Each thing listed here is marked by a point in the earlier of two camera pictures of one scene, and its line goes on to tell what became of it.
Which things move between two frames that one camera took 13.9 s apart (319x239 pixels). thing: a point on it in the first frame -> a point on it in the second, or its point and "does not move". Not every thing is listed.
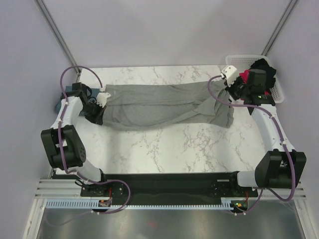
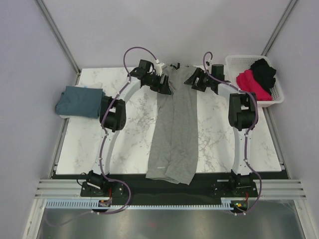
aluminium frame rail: x=70 y=189 does not move
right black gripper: x=230 y=88 -> x=199 y=73
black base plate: x=175 y=185 does not move
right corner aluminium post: x=278 y=27 does not move
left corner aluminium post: x=58 y=37 does not move
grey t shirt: x=143 y=105 -> x=174 y=156
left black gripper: x=97 y=119 -> x=161 y=88
